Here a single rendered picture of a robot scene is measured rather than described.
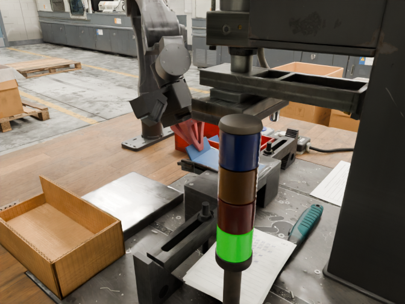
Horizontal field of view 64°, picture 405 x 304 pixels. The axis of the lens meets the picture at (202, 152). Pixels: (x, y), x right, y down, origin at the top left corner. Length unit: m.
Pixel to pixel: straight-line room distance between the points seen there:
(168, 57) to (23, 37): 11.46
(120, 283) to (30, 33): 11.68
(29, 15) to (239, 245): 11.87
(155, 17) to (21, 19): 11.34
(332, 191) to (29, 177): 0.72
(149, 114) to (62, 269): 0.29
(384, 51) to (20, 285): 0.59
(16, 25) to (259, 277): 11.68
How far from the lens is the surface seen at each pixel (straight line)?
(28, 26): 12.06
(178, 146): 0.92
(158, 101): 0.63
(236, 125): 0.27
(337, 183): 0.82
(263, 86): 0.51
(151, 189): 0.71
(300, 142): 0.94
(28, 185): 0.86
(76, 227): 0.66
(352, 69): 5.18
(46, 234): 0.67
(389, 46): 0.42
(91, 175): 0.84
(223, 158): 0.29
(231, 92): 0.53
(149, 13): 0.71
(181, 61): 0.60
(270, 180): 0.67
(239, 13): 0.51
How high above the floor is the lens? 1.29
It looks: 25 degrees down
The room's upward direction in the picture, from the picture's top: straight up
